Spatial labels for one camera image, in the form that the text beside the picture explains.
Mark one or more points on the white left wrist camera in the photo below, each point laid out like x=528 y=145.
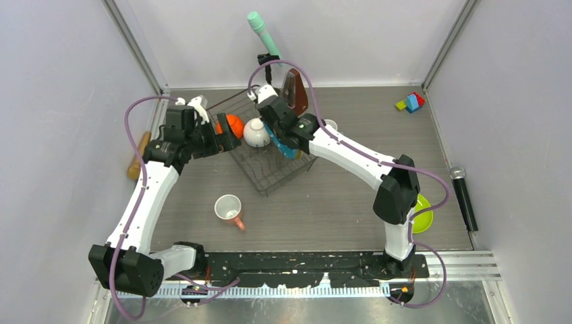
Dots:
x=199 y=104

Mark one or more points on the wooden rolling pin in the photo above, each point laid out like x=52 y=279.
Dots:
x=134 y=169

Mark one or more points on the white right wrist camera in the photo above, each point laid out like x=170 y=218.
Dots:
x=262 y=93

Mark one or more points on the grey ceramic mug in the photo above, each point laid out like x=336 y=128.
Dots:
x=331 y=123

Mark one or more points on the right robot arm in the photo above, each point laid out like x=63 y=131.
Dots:
x=394 y=181

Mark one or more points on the mint green microphone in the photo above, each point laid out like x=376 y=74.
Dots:
x=258 y=25

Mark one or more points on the pink floral mug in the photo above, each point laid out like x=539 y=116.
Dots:
x=228 y=208

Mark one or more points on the orange bowl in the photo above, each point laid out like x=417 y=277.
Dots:
x=236 y=126

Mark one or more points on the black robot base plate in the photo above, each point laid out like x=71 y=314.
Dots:
x=355 y=269

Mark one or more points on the black microphone stand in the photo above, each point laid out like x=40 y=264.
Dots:
x=264 y=58

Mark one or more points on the dark wire dish rack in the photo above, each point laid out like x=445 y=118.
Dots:
x=266 y=168

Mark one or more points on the black handheld microphone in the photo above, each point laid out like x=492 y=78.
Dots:
x=457 y=175

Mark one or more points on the blue polka dot plate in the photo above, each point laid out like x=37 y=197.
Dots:
x=288 y=153

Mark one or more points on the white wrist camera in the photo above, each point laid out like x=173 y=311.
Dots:
x=199 y=104
x=262 y=93

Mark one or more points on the lime green plate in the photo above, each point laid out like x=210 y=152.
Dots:
x=423 y=221

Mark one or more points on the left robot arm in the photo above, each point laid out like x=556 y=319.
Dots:
x=125 y=262

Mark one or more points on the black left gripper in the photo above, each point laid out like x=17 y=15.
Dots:
x=227 y=140

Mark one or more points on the colourful toy blocks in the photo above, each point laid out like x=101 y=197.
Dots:
x=412 y=103

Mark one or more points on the brown wooden metronome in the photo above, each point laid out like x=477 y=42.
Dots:
x=294 y=93

